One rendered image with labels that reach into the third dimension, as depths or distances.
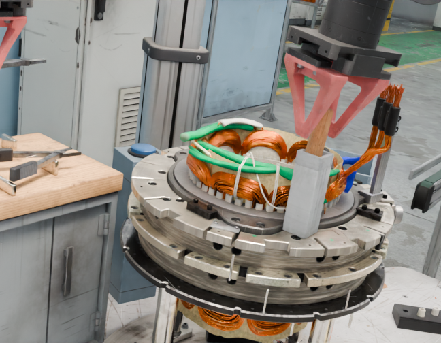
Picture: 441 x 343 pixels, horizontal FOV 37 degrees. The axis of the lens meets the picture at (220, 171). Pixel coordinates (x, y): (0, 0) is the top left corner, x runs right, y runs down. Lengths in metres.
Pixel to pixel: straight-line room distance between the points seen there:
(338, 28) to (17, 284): 0.49
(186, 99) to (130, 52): 1.95
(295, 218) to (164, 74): 0.58
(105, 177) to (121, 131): 2.39
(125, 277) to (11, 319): 0.28
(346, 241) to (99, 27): 2.39
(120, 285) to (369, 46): 0.64
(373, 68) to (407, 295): 0.76
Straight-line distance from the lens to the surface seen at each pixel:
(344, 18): 0.62
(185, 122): 1.23
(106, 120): 3.14
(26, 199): 0.78
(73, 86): 3.02
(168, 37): 1.19
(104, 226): 0.89
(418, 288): 1.37
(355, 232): 0.73
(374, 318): 1.22
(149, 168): 0.81
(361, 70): 0.62
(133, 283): 1.11
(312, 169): 0.66
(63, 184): 0.82
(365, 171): 1.13
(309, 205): 0.67
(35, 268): 0.85
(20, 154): 0.84
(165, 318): 0.77
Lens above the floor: 1.37
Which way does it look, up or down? 20 degrees down
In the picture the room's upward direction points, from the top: 9 degrees clockwise
